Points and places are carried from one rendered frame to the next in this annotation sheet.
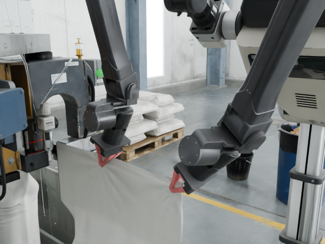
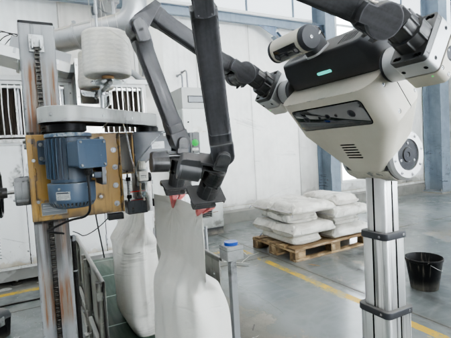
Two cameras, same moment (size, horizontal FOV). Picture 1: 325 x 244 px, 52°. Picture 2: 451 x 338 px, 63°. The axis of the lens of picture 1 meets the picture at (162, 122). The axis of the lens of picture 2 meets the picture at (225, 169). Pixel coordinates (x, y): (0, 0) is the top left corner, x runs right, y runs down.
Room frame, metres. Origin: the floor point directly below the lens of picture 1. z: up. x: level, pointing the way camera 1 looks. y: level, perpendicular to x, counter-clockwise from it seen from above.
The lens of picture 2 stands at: (-0.24, -0.55, 1.25)
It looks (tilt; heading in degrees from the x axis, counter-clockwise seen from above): 3 degrees down; 24
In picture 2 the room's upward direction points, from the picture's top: 3 degrees counter-clockwise
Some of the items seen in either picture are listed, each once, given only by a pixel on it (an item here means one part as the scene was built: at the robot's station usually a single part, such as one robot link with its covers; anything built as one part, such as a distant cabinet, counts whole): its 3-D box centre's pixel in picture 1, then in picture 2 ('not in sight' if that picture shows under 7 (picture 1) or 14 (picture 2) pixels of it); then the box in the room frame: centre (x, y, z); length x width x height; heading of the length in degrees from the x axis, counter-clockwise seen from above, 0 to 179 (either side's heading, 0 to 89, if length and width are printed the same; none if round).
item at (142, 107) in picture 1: (130, 108); (303, 205); (3.95, 0.39, 0.56); 0.66 x 0.42 x 0.15; 142
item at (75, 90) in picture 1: (39, 94); (153, 161); (1.15, 0.43, 1.21); 0.30 x 0.25 x 0.30; 52
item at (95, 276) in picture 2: not in sight; (89, 290); (1.23, 0.95, 0.53); 1.05 x 0.02 x 0.41; 52
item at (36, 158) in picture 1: (32, 159); (135, 206); (0.98, 0.41, 1.04); 0.08 x 0.06 x 0.05; 142
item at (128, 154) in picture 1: (134, 137); (311, 239); (4.31, 0.38, 0.07); 1.20 x 0.82 x 0.14; 144
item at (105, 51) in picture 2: not in sight; (106, 55); (0.81, 0.36, 1.61); 0.17 x 0.17 x 0.17
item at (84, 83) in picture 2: not in sight; (94, 70); (0.98, 0.56, 1.61); 0.15 x 0.14 x 0.17; 52
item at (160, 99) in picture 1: (148, 98); (328, 197); (4.58, 0.19, 0.56); 0.67 x 0.43 x 0.15; 52
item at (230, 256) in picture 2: not in sight; (231, 251); (1.19, 0.09, 0.81); 0.08 x 0.08 x 0.06; 52
